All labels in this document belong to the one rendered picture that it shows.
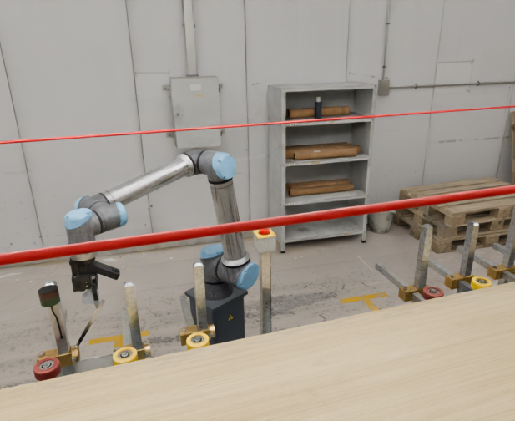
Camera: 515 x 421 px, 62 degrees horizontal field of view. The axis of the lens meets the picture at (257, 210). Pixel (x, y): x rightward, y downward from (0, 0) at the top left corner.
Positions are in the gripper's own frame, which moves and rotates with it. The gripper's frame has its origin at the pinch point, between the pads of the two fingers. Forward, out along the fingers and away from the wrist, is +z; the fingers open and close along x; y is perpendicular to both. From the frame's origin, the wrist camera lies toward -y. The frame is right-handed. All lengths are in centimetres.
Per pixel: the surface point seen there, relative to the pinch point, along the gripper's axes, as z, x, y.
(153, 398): 9.0, 44.0, -16.0
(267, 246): -19, 11, -63
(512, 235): -5, 8, -185
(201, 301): 0.7, 9.4, -37.1
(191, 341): 8.4, 21.5, -30.9
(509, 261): 8, 9, -186
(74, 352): 12.4, 9.1, 9.5
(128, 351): 8.5, 20.0, -9.4
